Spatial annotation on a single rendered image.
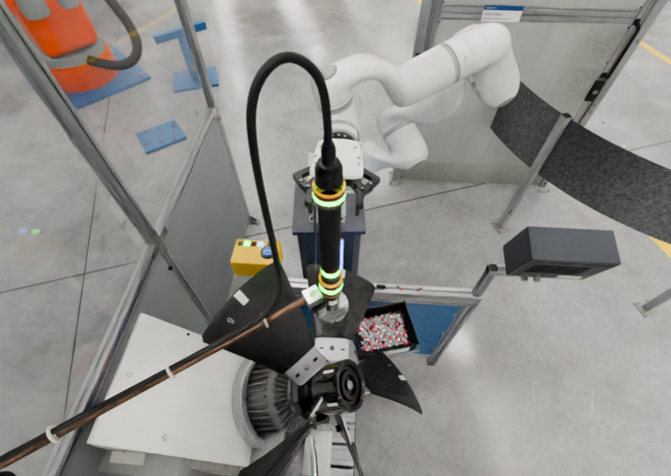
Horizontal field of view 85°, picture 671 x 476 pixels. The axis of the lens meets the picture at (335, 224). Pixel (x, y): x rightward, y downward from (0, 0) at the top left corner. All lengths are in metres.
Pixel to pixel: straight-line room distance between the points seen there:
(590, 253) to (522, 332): 1.31
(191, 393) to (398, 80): 0.84
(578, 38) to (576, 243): 1.54
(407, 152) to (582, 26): 1.52
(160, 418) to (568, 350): 2.22
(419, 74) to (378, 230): 1.95
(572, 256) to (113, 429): 1.23
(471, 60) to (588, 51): 1.83
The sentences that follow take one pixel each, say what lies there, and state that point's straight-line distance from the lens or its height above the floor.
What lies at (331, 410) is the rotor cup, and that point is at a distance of 0.96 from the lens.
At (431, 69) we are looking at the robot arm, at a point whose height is 1.74.
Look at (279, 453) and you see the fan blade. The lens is 0.81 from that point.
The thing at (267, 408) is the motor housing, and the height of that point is 1.17.
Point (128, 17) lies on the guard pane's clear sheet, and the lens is 1.52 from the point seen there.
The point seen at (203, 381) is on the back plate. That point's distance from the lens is 1.03.
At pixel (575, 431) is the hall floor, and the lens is 2.50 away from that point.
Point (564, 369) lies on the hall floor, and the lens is 2.59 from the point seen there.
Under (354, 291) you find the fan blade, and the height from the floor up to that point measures 1.16.
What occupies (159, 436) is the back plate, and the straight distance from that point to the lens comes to 0.98.
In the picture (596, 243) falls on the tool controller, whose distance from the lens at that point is 1.35.
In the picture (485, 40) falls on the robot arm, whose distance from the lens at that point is 0.92.
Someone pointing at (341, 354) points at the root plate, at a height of 1.19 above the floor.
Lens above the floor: 2.16
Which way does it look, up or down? 53 degrees down
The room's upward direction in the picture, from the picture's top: straight up
